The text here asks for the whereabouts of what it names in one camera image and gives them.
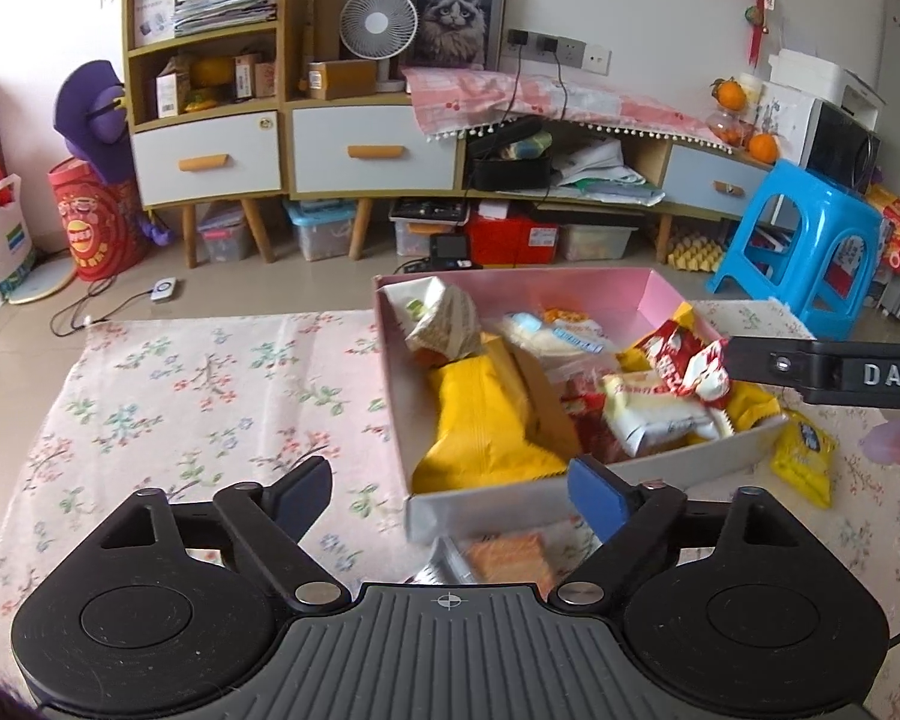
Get pink orange cracker packet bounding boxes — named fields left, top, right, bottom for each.
left=561, top=377, right=610, bottom=422

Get low wooden drawer cabinet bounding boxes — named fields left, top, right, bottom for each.
left=280, top=82, right=775, bottom=265

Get white patterned carton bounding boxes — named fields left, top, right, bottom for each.
left=753, top=78, right=820, bottom=164

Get person's right hand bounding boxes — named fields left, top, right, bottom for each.
left=861, top=418, right=900, bottom=472

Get clear storage box dark contents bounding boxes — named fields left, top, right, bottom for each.
left=388, top=198, right=471, bottom=259

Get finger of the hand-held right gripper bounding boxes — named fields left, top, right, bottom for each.
left=723, top=334, right=900, bottom=416

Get small brown boxes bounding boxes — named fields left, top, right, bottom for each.
left=232, top=52, right=278, bottom=101

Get black floor cable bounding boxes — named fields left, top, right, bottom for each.
left=50, top=280, right=160, bottom=340

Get framed cat picture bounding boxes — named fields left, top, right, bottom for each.
left=397, top=0, right=511, bottom=74

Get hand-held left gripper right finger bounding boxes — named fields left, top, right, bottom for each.
left=550, top=454, right=805, bottom=614

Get pink cardboard box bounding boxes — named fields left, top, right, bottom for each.
left=373, top=267, right=790, bottom=547

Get clear storage box blue lid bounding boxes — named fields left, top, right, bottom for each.
left=284, top=198, right=359, bottom=263

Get white and green papers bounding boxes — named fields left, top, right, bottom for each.
left=554, top=138, right=666, bottom=209

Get tall wooden shelf cabinet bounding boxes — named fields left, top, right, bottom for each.
left=121, top=0, right=310, bottom=269

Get large yellow snack packet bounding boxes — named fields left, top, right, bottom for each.
left=411, top=355, right=572, bottom=494

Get stack of papers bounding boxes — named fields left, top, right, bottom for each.
left=172, top=0, right=280, bottom=36

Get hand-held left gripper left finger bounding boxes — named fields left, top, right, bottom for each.
left=94, top=455, right=351, bottom=614

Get red hanging ornament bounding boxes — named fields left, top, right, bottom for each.
left=745, top=0, right=786, bottom=70

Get wall socket strip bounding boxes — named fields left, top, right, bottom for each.
left=505, top=28, right=614, bottom=77

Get red printed drum bucket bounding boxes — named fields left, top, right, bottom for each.
left=48, top=156, right=152, bottom=284

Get brown cardboard box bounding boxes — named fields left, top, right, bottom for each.
left=307, top=59, right=380, bottom=101

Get black bag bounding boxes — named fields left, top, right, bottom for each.
left=466, top=118, right=556, bottom=194

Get black charger cable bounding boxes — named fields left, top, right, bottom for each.
left=495, top=29, right=530, bottom=122
left=538, top=35, right=572, bottom=119

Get gold brown snack packet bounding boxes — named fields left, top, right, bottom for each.
left=486, top=332, right=580, bottom=460

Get crumpled white green packet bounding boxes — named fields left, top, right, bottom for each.
left=407, top=276, right=486, bottom=362

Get clear orange biscuit packet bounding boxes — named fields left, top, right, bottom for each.
left=463, top=527, right=557, bottom=595

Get floral tablecloth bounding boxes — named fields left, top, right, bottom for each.
left=0, top=298, right=900, bottom=662

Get black microwave oven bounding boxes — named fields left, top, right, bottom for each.
left=801, top=97, right=884, bottom=197

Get pink cherry print cloth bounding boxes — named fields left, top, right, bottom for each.
left=400, top=65, right=734, bottom=149

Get round flat board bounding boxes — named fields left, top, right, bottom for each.
left=7, top=246, right=77, bottom=307

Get clear storage box yellow contents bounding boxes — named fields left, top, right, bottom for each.
left=558, top=223, right=640, bottom=265

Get yellow egg tray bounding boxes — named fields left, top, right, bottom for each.
left=667, top=233, right=726, bottom=275

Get white shopping bag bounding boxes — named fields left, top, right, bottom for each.
left=0, top=145, right=38, bottom=316

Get black box device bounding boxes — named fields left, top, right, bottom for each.
left=428, top=233, right=471, bottom=266

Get blue plastic stool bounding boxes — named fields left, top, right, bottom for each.
left=704, top=158, right=886, bottom=344

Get red cardboard box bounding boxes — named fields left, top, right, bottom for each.
left=468, top=203, right=561, bottom=266

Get white blue snack packet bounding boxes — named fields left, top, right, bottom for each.
left=505, top=310, right=617, bottom=359

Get black power strip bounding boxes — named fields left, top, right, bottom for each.
left=400, top=258, right=482, bottom=276

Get silver foil packet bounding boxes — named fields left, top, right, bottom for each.
left=411, top=535, right=482, bottom=587

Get clear storage box pink contents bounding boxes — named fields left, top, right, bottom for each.
left=198, top=201, right=257, bottom=265

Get small white barcode box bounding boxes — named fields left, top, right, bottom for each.
left=154, top=63, right=190, bottom=121

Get purple plush toy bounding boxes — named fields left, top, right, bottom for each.
left=53, top=58, right=179, bottom=248

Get white box on shelf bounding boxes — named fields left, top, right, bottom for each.
left=133, top=0, right=176, bottom=47

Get clear jar of oranges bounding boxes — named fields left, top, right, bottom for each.
left=708, top=110, right=749, bottom=149

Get white desk fan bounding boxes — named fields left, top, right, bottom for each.
left=340, top=0, right=422, bottom=92

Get yellow shelf item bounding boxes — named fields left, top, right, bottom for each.
left=187, top=55, right=235, bottom=111

